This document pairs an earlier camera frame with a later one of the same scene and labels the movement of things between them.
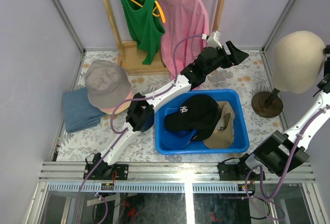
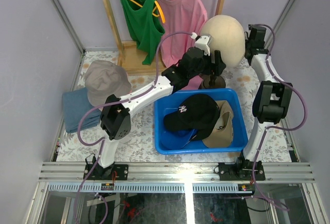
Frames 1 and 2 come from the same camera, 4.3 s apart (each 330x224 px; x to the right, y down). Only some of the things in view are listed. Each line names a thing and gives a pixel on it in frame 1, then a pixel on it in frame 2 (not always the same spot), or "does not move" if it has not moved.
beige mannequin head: [297, 64] to [227, 38]
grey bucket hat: [107, 84] does not move
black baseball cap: [200, 113] does not move
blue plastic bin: [241, 138] does not move
